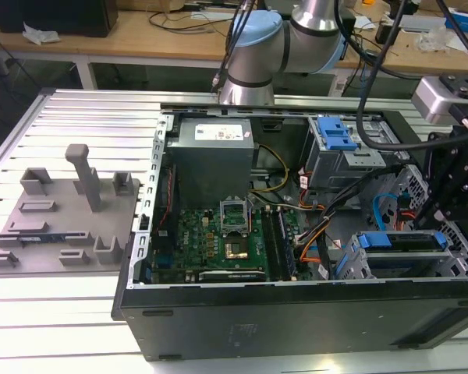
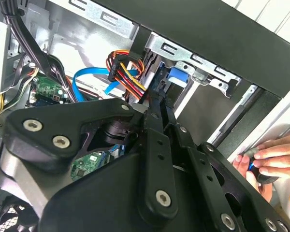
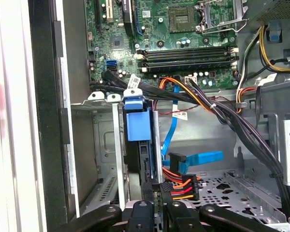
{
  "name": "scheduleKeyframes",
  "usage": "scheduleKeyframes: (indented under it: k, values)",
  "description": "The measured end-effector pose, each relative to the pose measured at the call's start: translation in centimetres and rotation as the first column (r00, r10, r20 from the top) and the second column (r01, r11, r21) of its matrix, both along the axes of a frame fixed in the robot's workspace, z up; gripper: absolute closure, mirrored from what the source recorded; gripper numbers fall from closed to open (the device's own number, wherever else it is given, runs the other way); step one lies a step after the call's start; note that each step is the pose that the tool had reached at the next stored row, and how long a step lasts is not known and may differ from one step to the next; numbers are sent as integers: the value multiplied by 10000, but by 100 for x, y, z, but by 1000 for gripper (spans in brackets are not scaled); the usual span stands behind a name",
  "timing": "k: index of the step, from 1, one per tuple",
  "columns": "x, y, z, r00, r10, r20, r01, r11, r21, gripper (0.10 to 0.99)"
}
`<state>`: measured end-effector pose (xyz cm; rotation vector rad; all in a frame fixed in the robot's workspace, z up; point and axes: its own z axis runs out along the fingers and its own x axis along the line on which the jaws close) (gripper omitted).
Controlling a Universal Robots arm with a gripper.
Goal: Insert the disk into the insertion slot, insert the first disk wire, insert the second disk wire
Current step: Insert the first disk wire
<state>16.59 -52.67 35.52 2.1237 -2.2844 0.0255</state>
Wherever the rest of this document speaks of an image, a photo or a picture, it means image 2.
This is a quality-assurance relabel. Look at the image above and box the person's left hand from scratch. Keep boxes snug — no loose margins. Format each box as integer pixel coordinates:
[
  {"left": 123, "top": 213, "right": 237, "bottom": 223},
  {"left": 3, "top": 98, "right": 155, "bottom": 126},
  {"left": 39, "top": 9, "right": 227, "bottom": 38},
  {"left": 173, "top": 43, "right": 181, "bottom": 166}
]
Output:
[{"left": 232, "top": 155, "right": 273, "bottom": 203}]

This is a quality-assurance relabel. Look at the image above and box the hard disk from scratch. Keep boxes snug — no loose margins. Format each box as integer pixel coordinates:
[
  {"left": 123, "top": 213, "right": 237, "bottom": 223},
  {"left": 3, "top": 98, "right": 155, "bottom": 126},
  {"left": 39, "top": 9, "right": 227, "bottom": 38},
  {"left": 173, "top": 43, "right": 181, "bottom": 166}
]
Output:
[{"left": 140, "top": 48, "right": 199, "bottom": 117}]

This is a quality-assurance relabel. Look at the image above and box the blue disk wire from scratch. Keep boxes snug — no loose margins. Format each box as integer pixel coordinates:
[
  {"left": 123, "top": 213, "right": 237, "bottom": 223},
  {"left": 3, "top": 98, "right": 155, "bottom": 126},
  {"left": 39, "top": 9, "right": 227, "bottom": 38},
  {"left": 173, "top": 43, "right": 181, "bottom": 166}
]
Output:
[{"left": 72, "top": 67, "right": 137, "bottom": 102}]

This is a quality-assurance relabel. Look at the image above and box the coloured disk power wire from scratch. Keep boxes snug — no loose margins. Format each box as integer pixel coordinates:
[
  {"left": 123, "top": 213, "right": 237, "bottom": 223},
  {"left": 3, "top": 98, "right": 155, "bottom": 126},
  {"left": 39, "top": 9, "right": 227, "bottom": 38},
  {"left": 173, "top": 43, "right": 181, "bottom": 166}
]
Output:
[{"left": 106, "top": 49, "right": 152, "bottom": 102}]

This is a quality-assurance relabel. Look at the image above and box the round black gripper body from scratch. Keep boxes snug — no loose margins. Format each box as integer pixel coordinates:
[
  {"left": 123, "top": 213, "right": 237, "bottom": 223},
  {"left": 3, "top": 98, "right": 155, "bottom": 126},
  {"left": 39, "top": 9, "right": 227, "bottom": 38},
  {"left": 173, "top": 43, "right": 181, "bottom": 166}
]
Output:
[{"left": 37, "top": 149, "right": 218, "bottom": 232}]

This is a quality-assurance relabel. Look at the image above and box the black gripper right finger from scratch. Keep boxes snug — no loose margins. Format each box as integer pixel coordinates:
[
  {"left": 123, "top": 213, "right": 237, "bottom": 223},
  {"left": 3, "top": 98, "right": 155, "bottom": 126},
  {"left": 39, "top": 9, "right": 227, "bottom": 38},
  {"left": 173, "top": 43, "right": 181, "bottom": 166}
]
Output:
[{"left": 162, "top": 95, "right": 290, "bottom": 232}]

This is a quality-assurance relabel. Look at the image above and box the person's right hand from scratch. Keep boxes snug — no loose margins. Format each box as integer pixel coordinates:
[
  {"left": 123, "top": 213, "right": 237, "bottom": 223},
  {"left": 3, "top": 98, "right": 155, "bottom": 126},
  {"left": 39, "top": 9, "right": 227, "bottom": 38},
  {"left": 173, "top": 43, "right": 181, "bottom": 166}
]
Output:
[{"left": 254, "top": 131, "right": 290, "bottom": 180}]

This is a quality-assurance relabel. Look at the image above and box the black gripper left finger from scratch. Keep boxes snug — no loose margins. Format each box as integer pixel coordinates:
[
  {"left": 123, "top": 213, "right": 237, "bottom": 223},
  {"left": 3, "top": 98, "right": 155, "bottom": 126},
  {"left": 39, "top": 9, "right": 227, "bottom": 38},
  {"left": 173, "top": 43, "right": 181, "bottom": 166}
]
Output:
[{"left": 3, "top": 89, "right": 180, "bottom": 220}]

